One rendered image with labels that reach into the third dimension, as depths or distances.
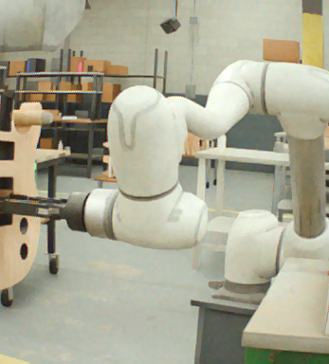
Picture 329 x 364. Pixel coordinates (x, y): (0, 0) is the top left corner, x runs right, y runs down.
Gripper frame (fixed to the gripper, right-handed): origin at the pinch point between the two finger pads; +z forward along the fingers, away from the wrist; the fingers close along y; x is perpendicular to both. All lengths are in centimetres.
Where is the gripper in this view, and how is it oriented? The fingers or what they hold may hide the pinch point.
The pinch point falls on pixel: (2, 202)
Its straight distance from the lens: 128.0
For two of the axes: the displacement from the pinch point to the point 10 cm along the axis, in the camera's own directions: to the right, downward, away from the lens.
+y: 3.1, -0.3, 9.5
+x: 0.6, -10.0, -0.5
